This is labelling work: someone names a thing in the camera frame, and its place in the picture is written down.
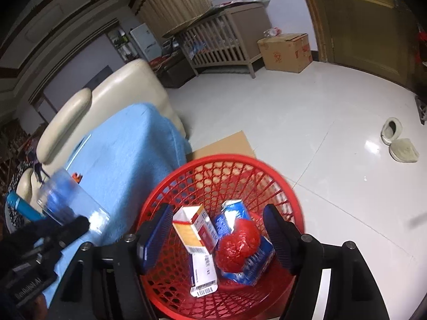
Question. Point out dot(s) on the flat cardboard sheet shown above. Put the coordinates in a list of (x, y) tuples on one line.
[(227, 146)]

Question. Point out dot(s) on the wooden door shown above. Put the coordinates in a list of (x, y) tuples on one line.
[(367, 33)]

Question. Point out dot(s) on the white refrigerator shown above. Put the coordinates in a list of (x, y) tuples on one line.
[(145, 41)]

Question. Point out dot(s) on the brown cardboard box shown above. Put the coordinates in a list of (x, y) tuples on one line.
[(283, 55)]

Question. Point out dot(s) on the dark wall screen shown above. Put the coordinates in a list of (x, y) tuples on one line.
[(98, 76)]

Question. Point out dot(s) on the beige curtain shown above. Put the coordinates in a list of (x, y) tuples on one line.
[(176, 3)]

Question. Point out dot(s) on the cluttered wooden shelf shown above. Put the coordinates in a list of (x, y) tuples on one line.
[(13, 153)]

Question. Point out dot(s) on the clear plastic container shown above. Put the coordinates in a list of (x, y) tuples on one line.
[(86, 206)]

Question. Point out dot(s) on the display cabinet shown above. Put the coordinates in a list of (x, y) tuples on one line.
[(120, 45)]

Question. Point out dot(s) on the red hanging ornament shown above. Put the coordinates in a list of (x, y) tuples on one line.
[(422, 40)]

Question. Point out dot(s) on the wooden crib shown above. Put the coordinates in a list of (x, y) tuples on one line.
[(247, 30)]

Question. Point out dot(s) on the grey lattice block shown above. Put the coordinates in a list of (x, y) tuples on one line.
[(421, 108)]

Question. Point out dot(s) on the blue thermos bottle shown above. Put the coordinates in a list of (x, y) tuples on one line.
[(20, 203)]

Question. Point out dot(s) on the blue white snack packet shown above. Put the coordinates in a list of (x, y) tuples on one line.
[(233, 213)]

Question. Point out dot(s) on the pale slipper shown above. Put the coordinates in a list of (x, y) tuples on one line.
[(404, 151), (392, 130)]

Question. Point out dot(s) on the cream leather sofa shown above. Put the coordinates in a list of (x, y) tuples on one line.
[(133, 83)]

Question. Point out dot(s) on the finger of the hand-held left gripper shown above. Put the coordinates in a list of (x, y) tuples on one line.
[(61, 203), (75, 226)]

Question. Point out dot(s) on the red plastic lattice basket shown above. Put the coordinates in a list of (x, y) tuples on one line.
[(227, 157)]

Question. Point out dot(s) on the yellow and white medicine box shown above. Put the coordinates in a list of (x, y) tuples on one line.
[(190, 236)]

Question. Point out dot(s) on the blue tablecloth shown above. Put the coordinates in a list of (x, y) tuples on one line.
[(126, 160)]

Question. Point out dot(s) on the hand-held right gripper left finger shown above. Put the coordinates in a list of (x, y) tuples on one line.
[(156, 233)]

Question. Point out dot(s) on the small orange plastic piece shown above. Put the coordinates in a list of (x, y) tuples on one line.
[(77, 177)]

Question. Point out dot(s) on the dark side table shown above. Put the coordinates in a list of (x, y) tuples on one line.
[(175, 73)]

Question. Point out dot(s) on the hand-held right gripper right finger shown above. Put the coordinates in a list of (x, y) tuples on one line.
[(278, 236)]

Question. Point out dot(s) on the red plastic bag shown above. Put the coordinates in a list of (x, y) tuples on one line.
[(237, 246)]

